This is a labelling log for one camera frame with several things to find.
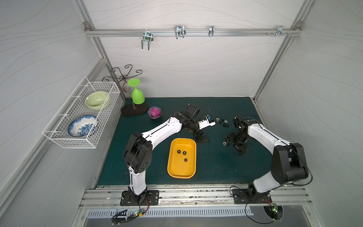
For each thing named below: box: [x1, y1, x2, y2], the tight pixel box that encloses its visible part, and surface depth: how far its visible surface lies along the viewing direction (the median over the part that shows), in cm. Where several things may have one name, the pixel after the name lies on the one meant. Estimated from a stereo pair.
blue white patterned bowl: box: [67, 114, 98, 138], surface depth 64 cm
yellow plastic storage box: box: [167, 137, 197, 180], surface depth 88 cm
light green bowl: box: [85, 91, 109, 111], surface depth 73 cm
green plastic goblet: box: [127, 78, 146, 105], surface depth 92 cm
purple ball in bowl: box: [147, 105, 163, 120], surface depth 106 cm
